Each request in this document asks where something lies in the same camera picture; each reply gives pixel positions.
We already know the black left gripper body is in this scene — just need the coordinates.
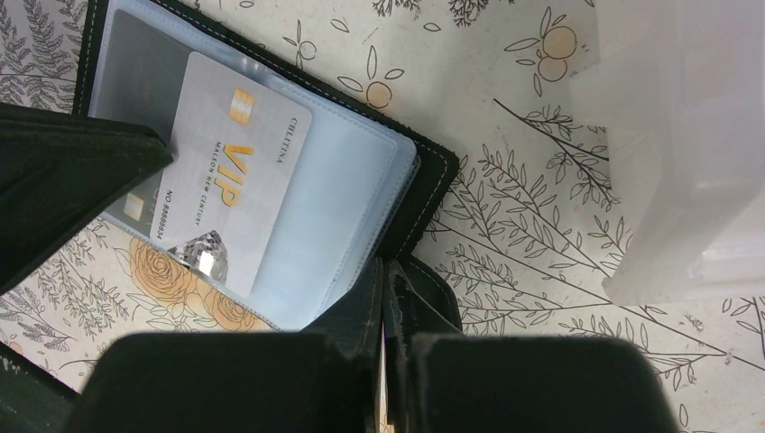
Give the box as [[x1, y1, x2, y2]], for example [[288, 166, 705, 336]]
[[0, 345, 78, 432]]

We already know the white plastic card box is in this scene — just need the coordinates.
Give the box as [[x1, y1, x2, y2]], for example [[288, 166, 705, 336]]
[[569, 1, 764, 305]]

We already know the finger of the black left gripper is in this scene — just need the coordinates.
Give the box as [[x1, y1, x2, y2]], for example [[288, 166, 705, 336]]
[[1, 104, 173, 293]]

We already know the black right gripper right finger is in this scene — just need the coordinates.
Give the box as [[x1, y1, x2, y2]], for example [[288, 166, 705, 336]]
[[382, 259, 677, 432]]

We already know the black leather card holder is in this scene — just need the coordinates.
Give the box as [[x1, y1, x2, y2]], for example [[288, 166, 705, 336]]
[[74, 1, 456, 331]]

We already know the white VIP card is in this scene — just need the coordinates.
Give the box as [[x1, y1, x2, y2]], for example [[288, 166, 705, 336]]
[[150, 51, 312, 297]]

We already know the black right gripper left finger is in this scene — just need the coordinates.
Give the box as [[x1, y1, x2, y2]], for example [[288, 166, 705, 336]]
[[66, 258, 383, 432]]

